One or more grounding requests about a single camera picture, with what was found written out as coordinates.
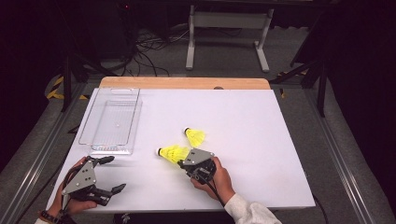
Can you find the white metal stand frame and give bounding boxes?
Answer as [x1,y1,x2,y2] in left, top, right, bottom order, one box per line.
[185,4,275,74]

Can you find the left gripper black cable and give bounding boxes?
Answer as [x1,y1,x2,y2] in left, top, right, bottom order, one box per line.
[60,194,78,224]

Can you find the clear plastic container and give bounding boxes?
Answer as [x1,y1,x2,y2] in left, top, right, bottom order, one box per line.
[78,87,144,156]

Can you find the person's right white sleeve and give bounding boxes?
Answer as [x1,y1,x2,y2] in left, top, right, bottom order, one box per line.
[223,193,283,224]

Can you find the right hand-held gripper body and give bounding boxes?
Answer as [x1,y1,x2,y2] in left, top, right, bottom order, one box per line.
[181,148,218,186]

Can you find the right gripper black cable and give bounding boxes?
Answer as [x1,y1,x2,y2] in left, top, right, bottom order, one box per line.
[192,175,227,208]

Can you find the white table board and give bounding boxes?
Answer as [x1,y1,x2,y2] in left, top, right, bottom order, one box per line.
[46,88,316,214]

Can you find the black floor cables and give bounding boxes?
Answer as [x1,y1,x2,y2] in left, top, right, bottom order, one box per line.
[102,27,191,77]

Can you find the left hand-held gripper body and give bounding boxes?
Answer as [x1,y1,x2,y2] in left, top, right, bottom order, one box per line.
[61,159,112,206]

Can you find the wooden table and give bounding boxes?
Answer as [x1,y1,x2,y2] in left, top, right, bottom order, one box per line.
[98,76,271,91]

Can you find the person's right hand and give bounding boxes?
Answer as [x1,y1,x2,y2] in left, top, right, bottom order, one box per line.
[190,156,236,205]

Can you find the person's left hand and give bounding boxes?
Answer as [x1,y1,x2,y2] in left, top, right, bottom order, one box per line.
[46,156,98,217]

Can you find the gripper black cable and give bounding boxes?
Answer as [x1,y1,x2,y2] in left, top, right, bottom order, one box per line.
[192,175,227,208]
[60,194,78,224]

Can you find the aluminium floor rail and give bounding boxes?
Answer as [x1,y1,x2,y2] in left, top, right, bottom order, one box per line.
[303,90,375,224]
[0,83,92,224]

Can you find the black metal stand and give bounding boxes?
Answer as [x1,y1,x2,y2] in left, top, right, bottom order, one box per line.
[60,52,120,113]
[269,59,328,119]

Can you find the beaded bracelet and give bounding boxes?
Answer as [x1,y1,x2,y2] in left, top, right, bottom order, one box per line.
[38,209,64,224]

